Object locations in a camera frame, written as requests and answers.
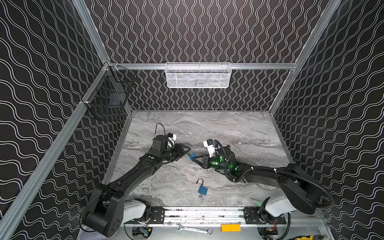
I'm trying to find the silver combination wrench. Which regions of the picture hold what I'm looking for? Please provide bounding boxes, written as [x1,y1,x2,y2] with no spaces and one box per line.
[177,224,213,235]

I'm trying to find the black wire mesh basket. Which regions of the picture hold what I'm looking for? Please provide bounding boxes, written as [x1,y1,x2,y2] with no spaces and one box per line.
[85,65,137,122]

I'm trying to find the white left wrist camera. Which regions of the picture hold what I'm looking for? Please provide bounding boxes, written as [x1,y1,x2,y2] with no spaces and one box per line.
[167,133,177,148]

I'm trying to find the white wire mesh basket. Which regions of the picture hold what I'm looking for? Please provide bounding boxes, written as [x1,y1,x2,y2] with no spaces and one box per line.
[165,67,232,89]

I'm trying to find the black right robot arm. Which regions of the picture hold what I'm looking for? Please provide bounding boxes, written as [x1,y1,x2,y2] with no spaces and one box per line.
[190,146,322,217]

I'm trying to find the yellow block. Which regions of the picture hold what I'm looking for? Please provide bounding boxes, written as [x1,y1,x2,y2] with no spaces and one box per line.
[221,224,242,233]

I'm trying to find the aluminium left side bar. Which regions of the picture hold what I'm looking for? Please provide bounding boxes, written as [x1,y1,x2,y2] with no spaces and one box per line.
[1,62,110,240]

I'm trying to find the aluminium corner frame post right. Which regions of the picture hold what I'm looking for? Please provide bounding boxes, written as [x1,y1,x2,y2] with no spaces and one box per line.
[269,0,342,116]

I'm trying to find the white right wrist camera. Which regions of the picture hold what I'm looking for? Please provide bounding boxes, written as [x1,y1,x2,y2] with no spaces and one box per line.
[203,139,217,158]

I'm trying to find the aluminium corner frame post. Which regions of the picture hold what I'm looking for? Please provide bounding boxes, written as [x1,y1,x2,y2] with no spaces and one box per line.
[73,0,111,63]
[269,0,342,116]

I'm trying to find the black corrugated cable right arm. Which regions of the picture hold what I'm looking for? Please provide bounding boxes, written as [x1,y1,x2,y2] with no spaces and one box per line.
[248,166,335,210]

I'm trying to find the aluminium back crossbar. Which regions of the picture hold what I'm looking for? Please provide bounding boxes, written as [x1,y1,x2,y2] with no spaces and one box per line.
[111,62,298,71]

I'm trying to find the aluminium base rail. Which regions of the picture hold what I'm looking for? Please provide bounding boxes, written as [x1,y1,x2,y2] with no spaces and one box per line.
[85,206,326,227]

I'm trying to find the blue padlock front large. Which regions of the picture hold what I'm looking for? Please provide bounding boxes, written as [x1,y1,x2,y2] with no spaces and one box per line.
[196,178,208,200]

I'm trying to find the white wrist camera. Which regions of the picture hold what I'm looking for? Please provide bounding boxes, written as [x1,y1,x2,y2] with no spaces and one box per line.
[203,139,217,158]
[167,133,177,148]

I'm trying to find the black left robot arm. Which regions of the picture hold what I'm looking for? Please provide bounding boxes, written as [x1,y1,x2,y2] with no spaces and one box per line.
[79,133,191,238]

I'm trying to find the yellow black tool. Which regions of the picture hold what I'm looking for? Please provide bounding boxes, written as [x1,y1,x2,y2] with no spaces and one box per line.
[289,235,328,240]

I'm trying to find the aluminium corner frame post left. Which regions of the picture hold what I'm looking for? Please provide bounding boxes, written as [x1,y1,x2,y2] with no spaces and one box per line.
[73,0,111,63]

